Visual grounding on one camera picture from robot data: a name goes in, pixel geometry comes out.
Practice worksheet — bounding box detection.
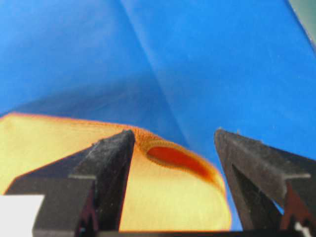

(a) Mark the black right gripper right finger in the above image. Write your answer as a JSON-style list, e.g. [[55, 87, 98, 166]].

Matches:
[[214, 129, 316, 234]]

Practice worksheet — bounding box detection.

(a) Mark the blue table cloth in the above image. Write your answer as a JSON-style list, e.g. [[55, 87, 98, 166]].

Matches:
[[0, 0, 316, 232]]

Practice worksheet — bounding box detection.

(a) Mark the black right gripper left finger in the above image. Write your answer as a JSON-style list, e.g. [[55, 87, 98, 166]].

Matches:
[[5, 130, 135, 237]]

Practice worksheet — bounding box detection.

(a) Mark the orange microfiber towel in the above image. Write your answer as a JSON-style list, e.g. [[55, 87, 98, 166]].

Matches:
[[0, 113, 232, 231]]

